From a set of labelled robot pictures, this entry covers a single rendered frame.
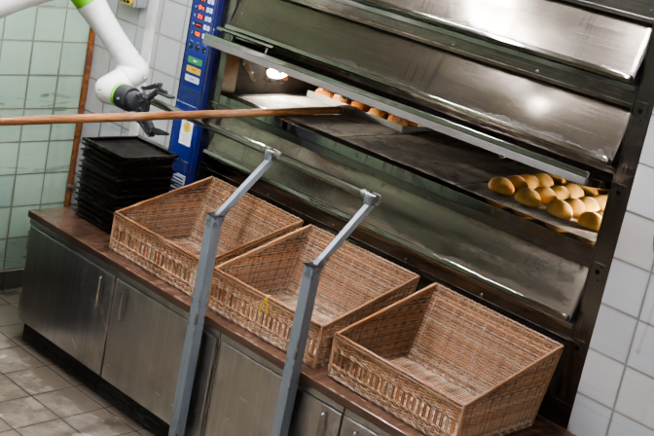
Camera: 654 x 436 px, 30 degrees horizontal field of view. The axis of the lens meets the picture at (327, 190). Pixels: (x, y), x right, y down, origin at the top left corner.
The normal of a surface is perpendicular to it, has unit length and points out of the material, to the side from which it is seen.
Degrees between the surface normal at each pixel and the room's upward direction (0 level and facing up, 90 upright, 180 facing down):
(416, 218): 70
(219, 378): 91
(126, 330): 90
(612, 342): 90
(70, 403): 0
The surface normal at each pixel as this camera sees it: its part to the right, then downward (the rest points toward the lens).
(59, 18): 0.70, 0.32
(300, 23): -0.58, -0.25
